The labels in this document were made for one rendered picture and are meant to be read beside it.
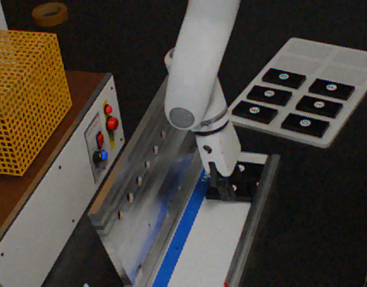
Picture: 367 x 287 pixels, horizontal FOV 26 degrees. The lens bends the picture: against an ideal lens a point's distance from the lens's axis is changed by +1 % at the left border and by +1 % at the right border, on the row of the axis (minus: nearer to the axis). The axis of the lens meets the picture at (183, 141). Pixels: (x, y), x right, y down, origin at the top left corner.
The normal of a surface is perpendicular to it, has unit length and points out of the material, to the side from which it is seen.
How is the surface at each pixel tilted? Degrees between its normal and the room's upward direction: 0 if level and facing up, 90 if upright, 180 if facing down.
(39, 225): 90
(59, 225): 90
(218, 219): 0
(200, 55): 49
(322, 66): 0
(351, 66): 0
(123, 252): 76
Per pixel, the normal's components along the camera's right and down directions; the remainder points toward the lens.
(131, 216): 0.90, -0.09
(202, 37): -0.04, -0.11
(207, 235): -0.10, -0.79
